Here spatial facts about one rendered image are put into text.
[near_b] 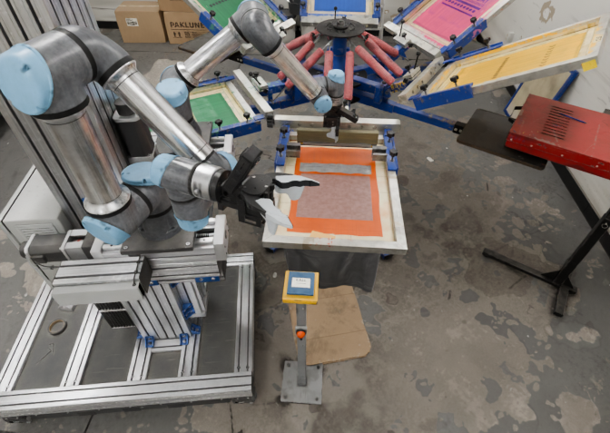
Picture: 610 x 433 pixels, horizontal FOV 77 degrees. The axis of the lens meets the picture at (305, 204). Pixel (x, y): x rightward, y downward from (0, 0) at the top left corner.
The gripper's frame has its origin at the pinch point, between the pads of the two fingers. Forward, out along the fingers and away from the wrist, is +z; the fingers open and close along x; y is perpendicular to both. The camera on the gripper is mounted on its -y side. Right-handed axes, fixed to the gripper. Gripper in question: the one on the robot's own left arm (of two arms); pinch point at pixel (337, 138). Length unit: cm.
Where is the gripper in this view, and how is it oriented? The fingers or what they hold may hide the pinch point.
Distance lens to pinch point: 199.6
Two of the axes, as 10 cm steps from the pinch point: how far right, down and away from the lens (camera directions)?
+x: -0.7, 7.0, -7.1
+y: -10.0, -0.5, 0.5
